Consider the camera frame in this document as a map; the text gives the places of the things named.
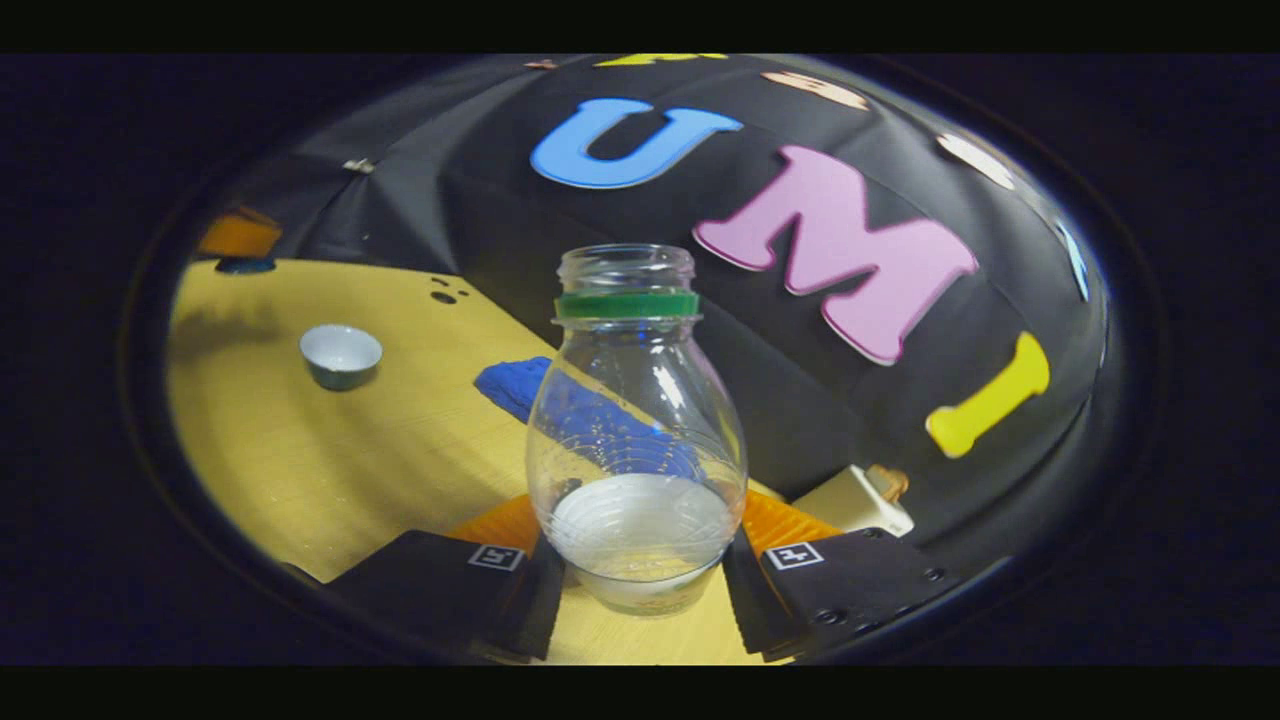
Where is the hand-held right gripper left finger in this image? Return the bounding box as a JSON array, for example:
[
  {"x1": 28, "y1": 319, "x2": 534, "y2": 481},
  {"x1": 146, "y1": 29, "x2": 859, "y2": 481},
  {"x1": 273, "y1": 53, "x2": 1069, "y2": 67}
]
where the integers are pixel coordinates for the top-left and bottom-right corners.
[{"x1": 285, "y1": 494, "x2": 567, "y2": 663}]

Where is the white teacup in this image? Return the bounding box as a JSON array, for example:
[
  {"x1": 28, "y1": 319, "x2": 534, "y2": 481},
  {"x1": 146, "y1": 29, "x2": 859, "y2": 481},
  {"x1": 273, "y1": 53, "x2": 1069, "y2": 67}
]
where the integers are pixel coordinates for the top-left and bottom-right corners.
[{"x1": 299, "y1": 323, "x2": 384, "y2": 392}]

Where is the clear plastic water bottle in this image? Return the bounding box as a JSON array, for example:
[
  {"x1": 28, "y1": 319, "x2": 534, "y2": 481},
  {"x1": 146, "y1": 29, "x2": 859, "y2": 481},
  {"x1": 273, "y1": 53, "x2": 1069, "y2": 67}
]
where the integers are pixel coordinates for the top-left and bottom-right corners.
[{"x1": 525, "y1": 243, "x2": 749, "y2": 616}]

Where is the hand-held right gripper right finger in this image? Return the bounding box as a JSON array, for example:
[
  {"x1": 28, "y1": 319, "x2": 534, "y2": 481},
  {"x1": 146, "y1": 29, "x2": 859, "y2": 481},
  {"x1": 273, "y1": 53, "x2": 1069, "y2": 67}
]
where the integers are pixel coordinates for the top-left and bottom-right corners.
[{"x1": 722, "y1": 489, "x2": 1011, "y2": 663}]

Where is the blue towel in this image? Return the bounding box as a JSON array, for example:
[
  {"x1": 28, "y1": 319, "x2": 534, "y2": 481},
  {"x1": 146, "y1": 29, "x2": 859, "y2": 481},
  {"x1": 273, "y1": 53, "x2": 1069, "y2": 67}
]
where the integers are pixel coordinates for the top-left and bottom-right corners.
[{"x1": 473, "y1": 356, "x2": 701, "y2": 481}]

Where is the white toaster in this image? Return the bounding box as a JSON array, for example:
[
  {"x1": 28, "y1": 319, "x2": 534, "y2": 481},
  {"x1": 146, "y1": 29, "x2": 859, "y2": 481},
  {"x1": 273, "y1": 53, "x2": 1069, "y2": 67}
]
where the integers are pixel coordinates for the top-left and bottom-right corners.
[{"x1": 790, "y1": 464, "x2": 916, "y2": 538}]

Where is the black backdrop cloth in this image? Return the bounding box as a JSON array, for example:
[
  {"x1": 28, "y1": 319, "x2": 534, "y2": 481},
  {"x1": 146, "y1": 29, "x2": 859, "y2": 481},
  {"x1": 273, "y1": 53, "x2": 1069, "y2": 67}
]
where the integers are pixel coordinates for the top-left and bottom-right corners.
[{"x1": 195, "y1": 55, "x2": 1111, "y2": 561}]

